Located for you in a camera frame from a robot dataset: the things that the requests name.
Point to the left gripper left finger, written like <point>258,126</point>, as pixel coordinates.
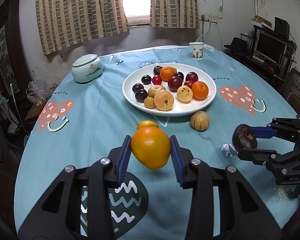
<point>56,215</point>

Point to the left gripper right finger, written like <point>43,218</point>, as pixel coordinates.
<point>223,205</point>

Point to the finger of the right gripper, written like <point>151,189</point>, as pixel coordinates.
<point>264,132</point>
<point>257,157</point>

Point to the dark brown mangosteen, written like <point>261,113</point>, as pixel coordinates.
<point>243,137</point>

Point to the pale yellow apricot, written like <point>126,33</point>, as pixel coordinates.
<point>184,94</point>

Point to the red plum bottom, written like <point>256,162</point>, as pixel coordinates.
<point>192,76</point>

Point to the orange yellow tomato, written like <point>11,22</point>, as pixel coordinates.
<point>151,147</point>

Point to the large red plum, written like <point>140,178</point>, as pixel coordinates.
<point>174,83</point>

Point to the beige pumpkin-shaped fruit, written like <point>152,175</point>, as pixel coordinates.
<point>164,100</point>

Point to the tan pear-like fruit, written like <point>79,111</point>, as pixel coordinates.
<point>152,91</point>

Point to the yellow-brown longan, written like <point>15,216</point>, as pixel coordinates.
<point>149,103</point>

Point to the red cherry tomato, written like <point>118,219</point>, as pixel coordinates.
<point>157,80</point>

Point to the dark purple plum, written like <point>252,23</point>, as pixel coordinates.
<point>141,95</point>

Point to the small dark plum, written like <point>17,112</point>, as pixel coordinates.
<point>180,75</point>
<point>146,79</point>

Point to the striped beige round fruit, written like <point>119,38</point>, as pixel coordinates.
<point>200,121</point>

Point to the orange tangerine lower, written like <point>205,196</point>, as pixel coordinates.
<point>200,90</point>

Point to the orange tangerine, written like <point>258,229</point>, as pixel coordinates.
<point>167,72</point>
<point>200,90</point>

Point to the light blue patterned tablecloth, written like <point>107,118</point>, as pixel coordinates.
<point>82,123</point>

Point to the computer monitor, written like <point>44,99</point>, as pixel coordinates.
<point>270,45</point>

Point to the green yellow tomato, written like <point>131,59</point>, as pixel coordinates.
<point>146,123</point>

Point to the patterned paper cup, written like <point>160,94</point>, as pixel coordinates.
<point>197,50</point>

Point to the black speaker box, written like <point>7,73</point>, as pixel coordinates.
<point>282,27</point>

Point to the orange tangerine upper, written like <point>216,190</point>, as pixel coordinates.
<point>167,72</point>

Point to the dark mangosteen fruit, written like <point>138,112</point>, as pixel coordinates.
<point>157,70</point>

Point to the clear plastic bag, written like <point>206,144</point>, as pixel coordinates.
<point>38,92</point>

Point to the dark plum far left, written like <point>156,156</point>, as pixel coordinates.
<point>137,87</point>

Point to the white round plate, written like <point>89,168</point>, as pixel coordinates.
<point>179,108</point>

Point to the white ceramic lidded jar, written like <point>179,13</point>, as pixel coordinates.
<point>87,68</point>

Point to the right checkered curtain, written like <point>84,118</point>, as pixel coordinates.
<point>181,14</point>

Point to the checkered curtain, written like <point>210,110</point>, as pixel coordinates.
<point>181,14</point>
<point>65,23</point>

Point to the left checkered curtain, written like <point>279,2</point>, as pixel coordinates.
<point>65,23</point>

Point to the white wall power strip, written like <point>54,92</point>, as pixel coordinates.
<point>210,18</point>

